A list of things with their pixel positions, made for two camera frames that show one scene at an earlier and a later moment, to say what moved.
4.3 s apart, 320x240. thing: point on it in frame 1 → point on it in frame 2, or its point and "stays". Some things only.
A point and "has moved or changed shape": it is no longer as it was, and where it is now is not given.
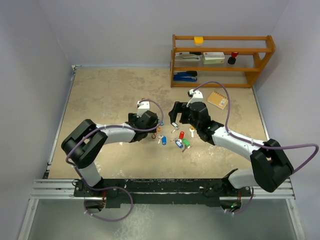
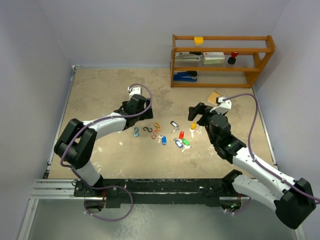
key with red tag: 181,135 stays
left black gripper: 133,118 → 147,115
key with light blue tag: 178,143 stays
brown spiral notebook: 218,100 stays
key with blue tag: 163,138 has moved or changed shape
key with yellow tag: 192,129 stays
